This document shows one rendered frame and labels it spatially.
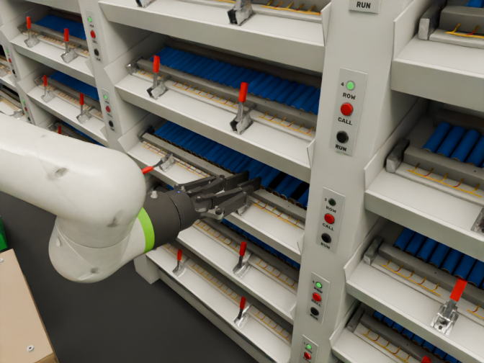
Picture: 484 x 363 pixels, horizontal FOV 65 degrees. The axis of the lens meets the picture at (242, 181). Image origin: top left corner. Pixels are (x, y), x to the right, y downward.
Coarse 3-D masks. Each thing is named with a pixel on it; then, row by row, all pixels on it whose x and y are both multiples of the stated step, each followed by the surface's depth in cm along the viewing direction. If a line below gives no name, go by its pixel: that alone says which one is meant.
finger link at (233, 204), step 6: (246, 192) 75; (234, 198) 73; (240, 198) 73; (222, 204) 70; (228, 204) 71; (234, 204) 72; (240, 204) 74; (216, 210) 68; (222, 210) 69; (228, 210) 71; (234, 210) 73; (216, 222) 69
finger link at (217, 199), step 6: (222, 192) 74; (228, 192) 75; (234, 192) 75; (198, 198) 70; (204, 198) 70; (210, 198) 72; (216, 198) 73; (222, 198) 74; (228, 198) 75; (216, 204) 73
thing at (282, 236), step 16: (144, 128) 109; (128, 144) 107; (144, 144) 108; (144, 160) 104; (160, 176) 102; (176, 176) 96; (192, 176) 95; (272, 192) 85; (256, 208) 83; (272, 208) 82; (240, 224) 85; (256, 224) 81; (272, 224) 80; (288, 224) 79; (304, 224) 78; (272, 240) 78; (288, 240) 76; (288, 256) 79
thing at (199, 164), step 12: (156, 144) 103; (168, 144) 102; (180, 156) 98; (192, 156) 96; (204, 168) 92; (216, 168) 91; (264, 192) 83; (276, 204) 80; (288, 204) 79; (276, 216) 80; (300, 216) 76
